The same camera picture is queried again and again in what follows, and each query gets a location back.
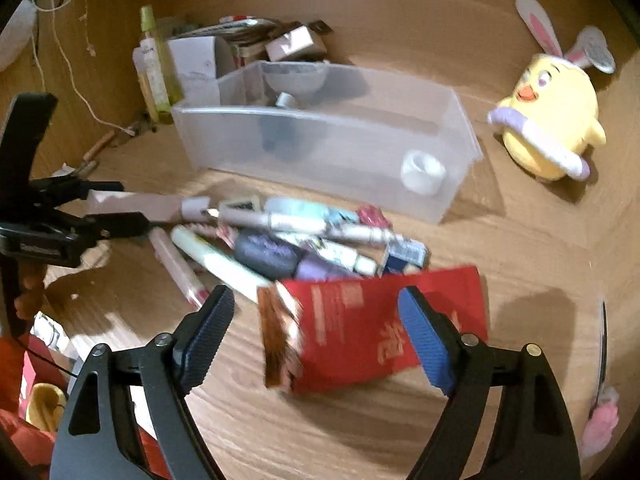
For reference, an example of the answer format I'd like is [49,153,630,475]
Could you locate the white tube with cap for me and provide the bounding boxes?
[170,226,272,302]

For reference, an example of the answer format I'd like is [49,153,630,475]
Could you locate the light blue white tube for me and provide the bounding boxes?
[264,197,360,223]

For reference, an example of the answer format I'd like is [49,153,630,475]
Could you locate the stack of papers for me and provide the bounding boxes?
[174,18,281,46]

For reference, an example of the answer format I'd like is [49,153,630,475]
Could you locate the clear plastic storage bin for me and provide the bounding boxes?
[172,62,483,223]

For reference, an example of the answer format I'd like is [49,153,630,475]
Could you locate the person's left hand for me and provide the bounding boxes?
[14,260,48,322]

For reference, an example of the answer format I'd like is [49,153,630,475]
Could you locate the red packet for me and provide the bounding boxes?
[257,266,487,394]

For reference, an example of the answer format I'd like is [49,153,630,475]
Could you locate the small white cardboard box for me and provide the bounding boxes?
[266,25,326,62]

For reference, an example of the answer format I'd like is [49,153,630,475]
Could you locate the yellow chick plush toy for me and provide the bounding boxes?
[487,0,616,182]

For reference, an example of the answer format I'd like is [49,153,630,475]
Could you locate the beige tube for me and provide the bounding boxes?
[132,47,160,124]

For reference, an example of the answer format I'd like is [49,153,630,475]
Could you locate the yellow-green spray bottle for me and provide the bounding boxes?
[140,6,182,124]

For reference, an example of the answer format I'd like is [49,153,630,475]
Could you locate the white tape roll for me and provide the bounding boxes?
[400,150,447,196]

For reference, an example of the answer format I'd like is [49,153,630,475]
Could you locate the white cable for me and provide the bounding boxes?
[29,0,138,137]

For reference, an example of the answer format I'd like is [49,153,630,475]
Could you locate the pink lip gloss tube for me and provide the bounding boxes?
[149,228,209,310]

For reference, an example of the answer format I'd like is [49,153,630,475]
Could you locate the white pen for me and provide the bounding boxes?
[204,208,406,246]

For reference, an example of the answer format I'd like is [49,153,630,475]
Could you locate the dark purple bottle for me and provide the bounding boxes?
[233,229,359,282]

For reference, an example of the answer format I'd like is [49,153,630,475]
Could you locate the white folded paper sheet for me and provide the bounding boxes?
[168,36,236,98]

